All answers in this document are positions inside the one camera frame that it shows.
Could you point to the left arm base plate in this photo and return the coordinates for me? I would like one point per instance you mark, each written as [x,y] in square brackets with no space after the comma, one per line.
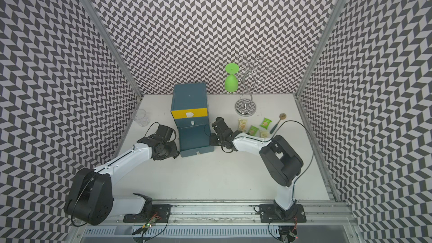
[159,211]

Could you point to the aluminium front rail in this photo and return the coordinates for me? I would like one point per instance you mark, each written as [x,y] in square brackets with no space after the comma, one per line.
[256,212]

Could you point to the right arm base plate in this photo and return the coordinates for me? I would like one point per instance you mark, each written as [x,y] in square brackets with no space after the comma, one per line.
[283,213]

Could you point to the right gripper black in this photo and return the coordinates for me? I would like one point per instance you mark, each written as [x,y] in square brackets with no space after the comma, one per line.
[212,141]

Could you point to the yellow top drawer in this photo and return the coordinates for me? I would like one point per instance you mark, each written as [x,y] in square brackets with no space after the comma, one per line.
[189,113]

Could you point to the teal drawer cabinet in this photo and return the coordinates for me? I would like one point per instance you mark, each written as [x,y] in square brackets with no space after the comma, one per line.
[189,96]

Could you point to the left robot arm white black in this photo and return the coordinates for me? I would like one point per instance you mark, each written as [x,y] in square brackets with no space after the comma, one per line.
[91,197]

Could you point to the green plastic wine glass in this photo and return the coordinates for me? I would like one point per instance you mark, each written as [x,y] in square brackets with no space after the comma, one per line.
[231,82]

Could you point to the base wiring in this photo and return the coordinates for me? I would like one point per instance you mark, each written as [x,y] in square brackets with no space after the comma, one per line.
[148,227]
[287,231]

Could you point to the wooden spoon teal handle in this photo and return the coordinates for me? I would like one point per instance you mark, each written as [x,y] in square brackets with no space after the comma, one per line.
[282,116]

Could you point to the right base wiring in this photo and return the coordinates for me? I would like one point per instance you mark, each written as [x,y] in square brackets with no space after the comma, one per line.
[287,231]

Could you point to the left base wiring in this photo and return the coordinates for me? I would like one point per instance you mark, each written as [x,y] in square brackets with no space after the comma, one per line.
[148,227]

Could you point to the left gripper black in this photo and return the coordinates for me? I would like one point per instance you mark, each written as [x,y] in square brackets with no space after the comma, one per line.
[174,152]

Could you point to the teal lowest drawer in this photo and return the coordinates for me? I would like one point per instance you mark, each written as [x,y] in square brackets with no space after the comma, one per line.
[195,140]

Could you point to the clear plastic cup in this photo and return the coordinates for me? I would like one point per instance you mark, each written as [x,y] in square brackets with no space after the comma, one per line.
[141,118]

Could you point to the green cookie packet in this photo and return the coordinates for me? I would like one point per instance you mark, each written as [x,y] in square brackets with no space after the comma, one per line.
[266,123]
[253,131]

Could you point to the yellow-green cookie packet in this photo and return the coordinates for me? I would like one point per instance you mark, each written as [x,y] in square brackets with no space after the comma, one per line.
[242,124]
[264,134]

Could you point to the chrome wire glass rack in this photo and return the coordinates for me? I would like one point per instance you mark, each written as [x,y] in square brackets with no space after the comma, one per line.
[252,72]

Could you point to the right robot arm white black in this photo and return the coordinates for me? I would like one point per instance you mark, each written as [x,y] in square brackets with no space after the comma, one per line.
[280,159]

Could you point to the teal bottom drawer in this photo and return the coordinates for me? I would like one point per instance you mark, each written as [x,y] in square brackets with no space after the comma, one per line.
[191,122]

